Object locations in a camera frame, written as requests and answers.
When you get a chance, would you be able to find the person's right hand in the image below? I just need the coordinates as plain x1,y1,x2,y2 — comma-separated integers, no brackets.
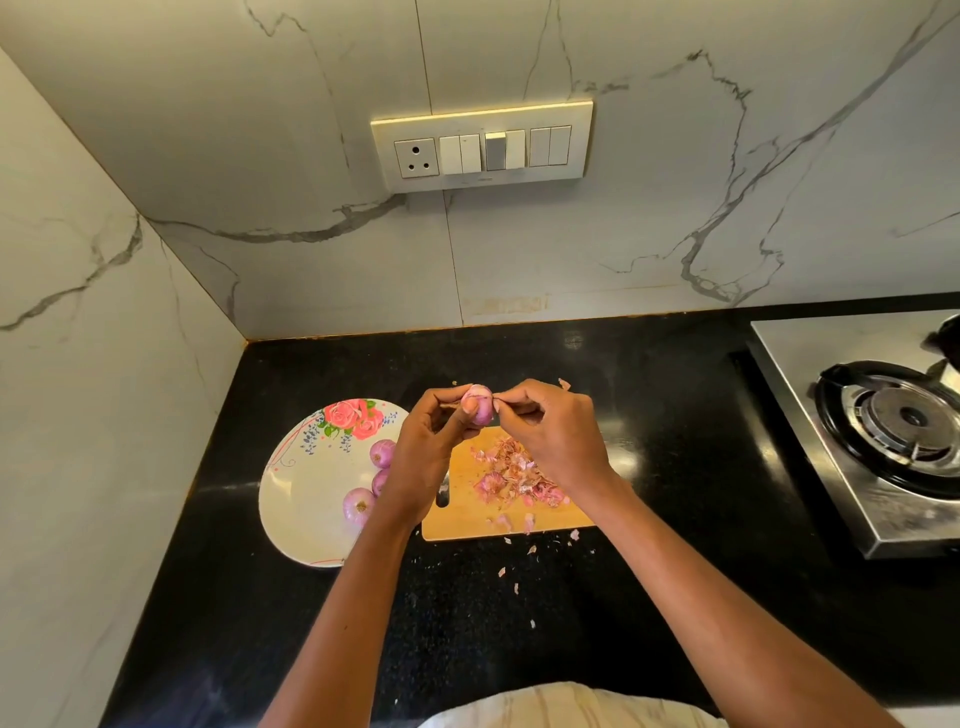
495,378,620,503

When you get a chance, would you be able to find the person's left hand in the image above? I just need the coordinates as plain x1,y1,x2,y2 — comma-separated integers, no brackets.
372,385,485,527

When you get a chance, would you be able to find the pile of onion peels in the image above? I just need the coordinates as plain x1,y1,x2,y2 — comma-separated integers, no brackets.
468,378,590,632

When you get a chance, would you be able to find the wooden cutting board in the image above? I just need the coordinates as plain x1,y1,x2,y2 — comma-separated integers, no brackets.
421,426,597,542

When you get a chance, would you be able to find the person's left forearm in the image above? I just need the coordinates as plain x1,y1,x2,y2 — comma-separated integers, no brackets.
259,507,437,728

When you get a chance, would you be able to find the person's right forearm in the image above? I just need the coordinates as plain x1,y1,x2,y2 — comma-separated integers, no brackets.
579,474,902,728

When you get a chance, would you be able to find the black stone countertop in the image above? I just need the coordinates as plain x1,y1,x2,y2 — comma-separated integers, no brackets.
97,292,960,728

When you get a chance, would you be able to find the white floral plate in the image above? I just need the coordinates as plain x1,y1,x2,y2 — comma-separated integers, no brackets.
258,397,410,569

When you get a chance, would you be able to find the stainless steel gas stove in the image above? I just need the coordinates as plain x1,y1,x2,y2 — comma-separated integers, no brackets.
745,310,960,560

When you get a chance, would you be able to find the beige striped garment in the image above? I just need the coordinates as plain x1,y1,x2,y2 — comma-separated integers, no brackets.
420,681,729,728

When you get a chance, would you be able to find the black stove burner grate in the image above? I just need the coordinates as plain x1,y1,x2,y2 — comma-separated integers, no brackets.
814,360,960,500
936,315,960,374

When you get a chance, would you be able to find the white wall switch panel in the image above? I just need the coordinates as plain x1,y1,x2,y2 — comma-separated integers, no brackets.
370,100,594,194

